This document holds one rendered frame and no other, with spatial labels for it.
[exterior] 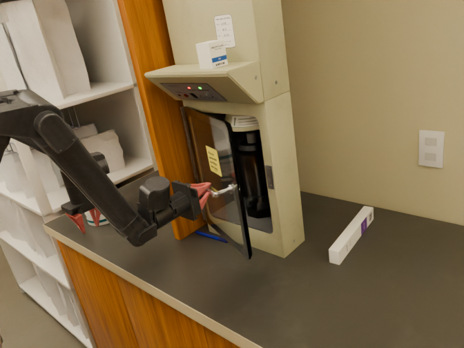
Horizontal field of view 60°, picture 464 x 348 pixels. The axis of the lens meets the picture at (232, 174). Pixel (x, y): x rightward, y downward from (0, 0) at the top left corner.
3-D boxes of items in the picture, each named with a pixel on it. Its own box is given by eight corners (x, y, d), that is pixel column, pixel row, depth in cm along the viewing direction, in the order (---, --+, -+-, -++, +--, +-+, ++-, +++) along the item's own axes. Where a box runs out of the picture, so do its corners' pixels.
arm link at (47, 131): (-4, 105, 64) (28, 130, 58) (25, 83, 66) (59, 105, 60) (116, 232, 98) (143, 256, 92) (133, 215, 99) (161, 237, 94)
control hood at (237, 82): (181, 98, 122) (174, 64, 118) (265, 101, 100) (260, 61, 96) (150, 108, 114) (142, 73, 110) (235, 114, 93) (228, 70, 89)
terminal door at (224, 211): (207, 220, 136) (184, 105, 121) (252, 261, 110) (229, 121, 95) (205, 221, 136) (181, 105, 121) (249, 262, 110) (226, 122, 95)
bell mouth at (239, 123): (248, 112, 131) (246, 95, 129) (293, 115, 119) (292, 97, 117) (210, 129, 120) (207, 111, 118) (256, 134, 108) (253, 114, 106)
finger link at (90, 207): (109, 225, 122) (101, 197, 119) (88, 236, 117) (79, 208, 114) (97, 220, 127) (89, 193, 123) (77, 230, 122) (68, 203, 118)
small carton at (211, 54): (215, 65, 103) (210, 40, 100) (228, 64, 99) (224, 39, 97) (199, 69, 100) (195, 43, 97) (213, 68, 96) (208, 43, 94)
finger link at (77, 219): (104, 228, 121) (95, 200, 117) (83, 239, 116) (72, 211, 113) (92, 222, 125) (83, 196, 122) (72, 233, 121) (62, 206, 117)
